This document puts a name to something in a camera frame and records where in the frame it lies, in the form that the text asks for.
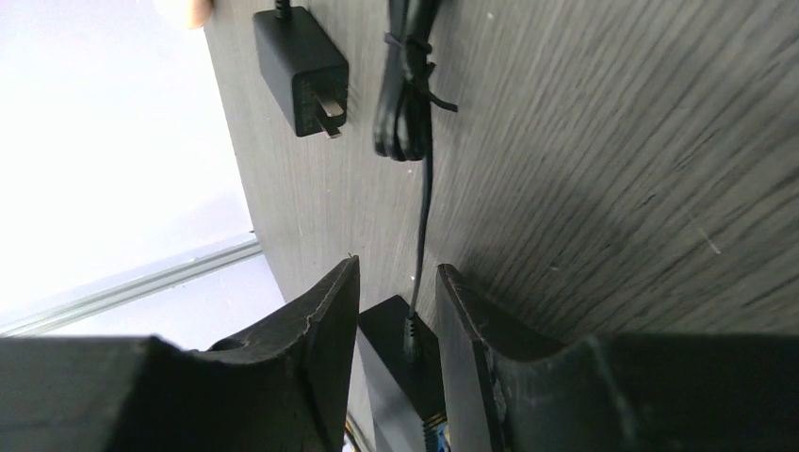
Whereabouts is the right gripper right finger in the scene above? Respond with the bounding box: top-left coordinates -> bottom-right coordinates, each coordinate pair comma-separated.
435,264 -> 798,451

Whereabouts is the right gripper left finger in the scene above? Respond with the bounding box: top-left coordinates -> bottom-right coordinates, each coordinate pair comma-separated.
1,256 -> 360,451

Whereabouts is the black power adapter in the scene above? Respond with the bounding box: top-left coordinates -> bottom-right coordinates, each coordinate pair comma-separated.
253,1 -> 458,363

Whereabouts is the black network switch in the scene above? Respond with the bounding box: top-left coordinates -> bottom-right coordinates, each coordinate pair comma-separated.
356,295 -> 449,451

